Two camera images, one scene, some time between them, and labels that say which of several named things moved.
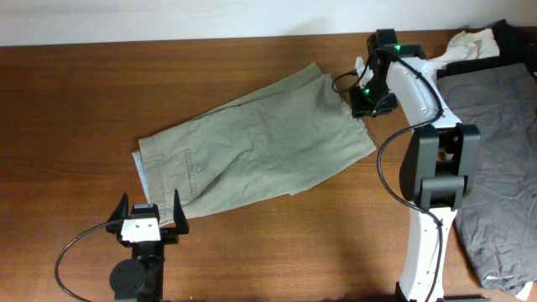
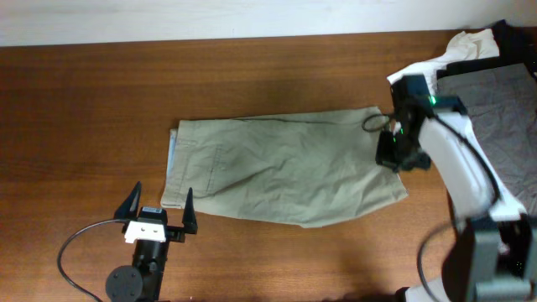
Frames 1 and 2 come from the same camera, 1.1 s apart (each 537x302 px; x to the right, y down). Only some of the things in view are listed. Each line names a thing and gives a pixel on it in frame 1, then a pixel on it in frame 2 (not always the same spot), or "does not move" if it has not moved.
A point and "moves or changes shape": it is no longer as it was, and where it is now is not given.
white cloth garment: (474, 44) does not move
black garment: (516, 45) does not move
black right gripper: (373, 109) to (390, 157)
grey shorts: (498, 222) does not move
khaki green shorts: (282, 137) moves or changes shape
